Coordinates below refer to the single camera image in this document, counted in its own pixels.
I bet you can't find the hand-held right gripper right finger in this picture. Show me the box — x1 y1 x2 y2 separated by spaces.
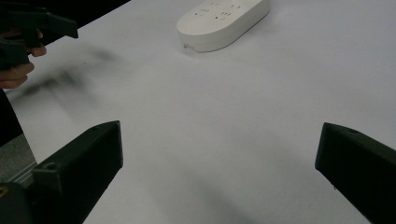
314 121 396 224

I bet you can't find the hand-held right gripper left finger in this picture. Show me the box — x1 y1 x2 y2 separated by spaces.
28 120 124 224

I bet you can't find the white power strip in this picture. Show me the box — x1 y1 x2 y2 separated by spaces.
176 0 271 53

